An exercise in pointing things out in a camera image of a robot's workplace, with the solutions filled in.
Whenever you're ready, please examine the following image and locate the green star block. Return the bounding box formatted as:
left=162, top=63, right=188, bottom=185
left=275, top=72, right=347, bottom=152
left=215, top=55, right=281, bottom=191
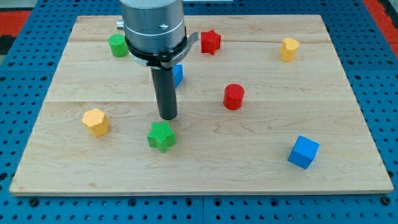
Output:
left=147, top=121, right=176, bottom=154

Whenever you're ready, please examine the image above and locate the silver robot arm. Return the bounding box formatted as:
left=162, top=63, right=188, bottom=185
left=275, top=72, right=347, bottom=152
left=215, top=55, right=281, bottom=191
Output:
left=119, top=0, right=199, bottom=70

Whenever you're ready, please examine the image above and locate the red star block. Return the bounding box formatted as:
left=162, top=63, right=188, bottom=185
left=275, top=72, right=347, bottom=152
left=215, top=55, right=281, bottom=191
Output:
left=201, top=29, right=221, bottom=55

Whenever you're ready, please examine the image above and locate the red cylinder block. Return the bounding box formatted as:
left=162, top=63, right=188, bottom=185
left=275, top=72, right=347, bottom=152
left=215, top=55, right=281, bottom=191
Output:
left=223, top=83, right=245, bottom=110

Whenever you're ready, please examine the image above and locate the blue block behind tool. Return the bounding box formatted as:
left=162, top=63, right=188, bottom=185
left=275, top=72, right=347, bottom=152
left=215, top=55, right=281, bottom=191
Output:
left=173, top=64, right=184, bottom=88

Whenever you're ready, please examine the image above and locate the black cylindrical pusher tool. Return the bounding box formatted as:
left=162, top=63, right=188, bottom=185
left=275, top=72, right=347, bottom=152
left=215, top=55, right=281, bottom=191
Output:
left=150, top=68, right=178, bottom=120

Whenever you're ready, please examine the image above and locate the wooden board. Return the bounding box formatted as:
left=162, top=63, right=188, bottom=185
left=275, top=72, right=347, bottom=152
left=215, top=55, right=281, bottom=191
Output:
left=9, top=15, right=394, bottom=196

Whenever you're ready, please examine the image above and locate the yellow hexagon block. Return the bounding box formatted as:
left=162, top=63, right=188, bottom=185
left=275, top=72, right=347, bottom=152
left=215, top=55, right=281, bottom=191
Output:
left=82, top=108, right=110, bottom=138

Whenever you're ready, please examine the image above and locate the green cylinder block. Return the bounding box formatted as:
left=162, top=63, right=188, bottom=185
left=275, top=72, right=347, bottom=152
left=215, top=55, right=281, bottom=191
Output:
left=108, top=34, right=129, bottom=57

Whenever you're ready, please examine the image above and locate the yellow heart block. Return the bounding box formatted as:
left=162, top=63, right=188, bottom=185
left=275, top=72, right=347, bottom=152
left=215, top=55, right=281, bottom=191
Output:
left=279, top=37, right=300, bottom=62

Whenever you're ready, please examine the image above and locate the blue cube block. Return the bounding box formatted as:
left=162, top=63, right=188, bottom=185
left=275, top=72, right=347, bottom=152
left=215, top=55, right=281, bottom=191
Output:
left=287, top=136, right=320, bottom=169

